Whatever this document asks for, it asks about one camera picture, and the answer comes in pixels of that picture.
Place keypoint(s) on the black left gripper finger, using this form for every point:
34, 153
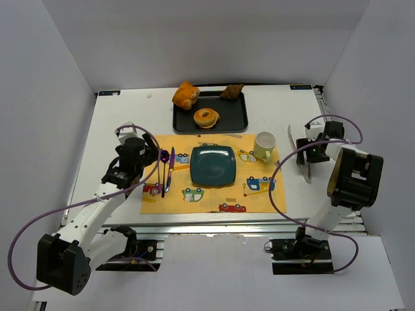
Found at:
151, 147
152, 158

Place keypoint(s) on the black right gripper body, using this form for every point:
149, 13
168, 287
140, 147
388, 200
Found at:
301, 151

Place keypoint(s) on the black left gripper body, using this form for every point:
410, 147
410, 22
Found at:
152, 150

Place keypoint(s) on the orange bread roll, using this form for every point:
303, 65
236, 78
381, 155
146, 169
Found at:
186, 96

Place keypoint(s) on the dark brown bread piece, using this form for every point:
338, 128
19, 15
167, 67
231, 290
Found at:
231, 92

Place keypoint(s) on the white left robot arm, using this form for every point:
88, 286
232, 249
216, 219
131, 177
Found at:
66, 259

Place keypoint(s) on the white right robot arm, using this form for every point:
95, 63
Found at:
353, 184

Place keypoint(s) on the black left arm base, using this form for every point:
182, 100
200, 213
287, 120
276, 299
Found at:
139, 255

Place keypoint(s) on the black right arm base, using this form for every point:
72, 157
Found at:
291, 258

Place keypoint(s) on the purple iridescent spoon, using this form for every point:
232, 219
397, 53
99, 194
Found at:
165, 156

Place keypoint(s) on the iridescent table knife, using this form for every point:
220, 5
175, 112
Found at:
171, 168

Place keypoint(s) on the yellow vehicle print placemat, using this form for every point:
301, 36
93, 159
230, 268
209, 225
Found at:
258, 188

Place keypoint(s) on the bagel sandwich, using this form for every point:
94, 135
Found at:
206, 117

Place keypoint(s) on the dark teal square plate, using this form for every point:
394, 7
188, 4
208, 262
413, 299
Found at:
213, 166

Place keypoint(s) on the pale yellow mug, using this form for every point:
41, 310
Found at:
264, 144

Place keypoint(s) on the black baking tray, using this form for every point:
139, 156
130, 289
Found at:
232, 115

